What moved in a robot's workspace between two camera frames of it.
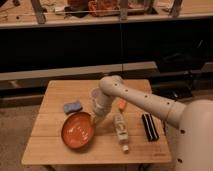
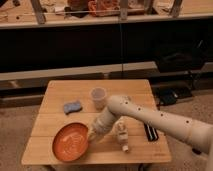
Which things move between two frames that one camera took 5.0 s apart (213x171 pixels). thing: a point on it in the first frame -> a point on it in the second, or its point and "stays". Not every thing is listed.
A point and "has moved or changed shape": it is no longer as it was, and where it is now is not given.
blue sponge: x=72 y=107 stays
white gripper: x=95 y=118 -> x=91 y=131
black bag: x=175 y=58 stays
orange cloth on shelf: x=97 y=8 stays
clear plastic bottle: x=120 y=120 stays
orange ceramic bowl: x=78 y=129 has moved or changed shape
